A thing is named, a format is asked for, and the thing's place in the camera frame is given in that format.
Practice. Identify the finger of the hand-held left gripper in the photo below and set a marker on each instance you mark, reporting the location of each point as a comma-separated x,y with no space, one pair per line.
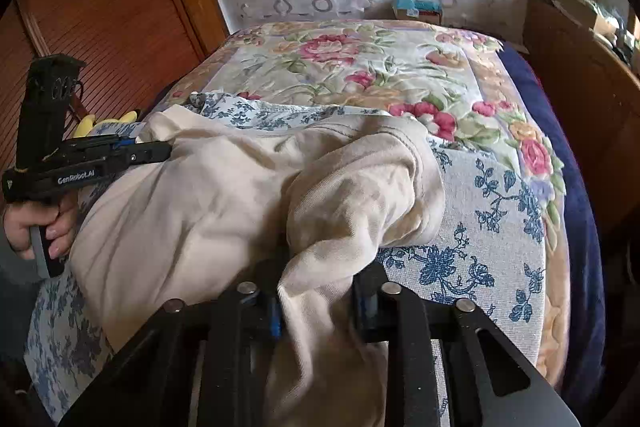
117,141
145,153

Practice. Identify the wooden wardrobe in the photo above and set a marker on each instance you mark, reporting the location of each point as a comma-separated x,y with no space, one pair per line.
100,7

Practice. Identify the open cardboard box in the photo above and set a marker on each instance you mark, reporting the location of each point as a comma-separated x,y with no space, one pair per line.
587,14

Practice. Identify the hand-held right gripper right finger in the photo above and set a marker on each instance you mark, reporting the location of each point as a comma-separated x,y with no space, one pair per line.
367,307

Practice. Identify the person's left forearm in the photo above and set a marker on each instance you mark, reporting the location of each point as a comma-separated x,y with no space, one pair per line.
15,267

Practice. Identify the person's dark clothing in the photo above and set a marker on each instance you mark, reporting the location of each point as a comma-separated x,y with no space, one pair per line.
20,397

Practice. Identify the beige printed t-shirt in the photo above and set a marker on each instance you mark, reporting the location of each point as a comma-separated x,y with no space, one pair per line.
200,207

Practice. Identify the navy blue blanket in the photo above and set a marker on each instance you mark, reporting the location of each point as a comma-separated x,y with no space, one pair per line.
580,207

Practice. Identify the person's left hand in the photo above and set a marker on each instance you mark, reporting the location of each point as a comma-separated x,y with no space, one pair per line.
60,227

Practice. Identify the yellow plush toy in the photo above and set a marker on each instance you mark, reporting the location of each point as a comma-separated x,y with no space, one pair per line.
102,123

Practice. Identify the blue box at bedhead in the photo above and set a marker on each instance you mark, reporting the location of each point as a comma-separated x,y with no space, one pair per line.
415,9

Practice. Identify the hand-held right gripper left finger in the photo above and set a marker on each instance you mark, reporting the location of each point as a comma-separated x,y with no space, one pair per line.
274,319

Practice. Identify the wooden side cabinet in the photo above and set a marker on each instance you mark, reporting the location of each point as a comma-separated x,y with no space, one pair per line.
585,107

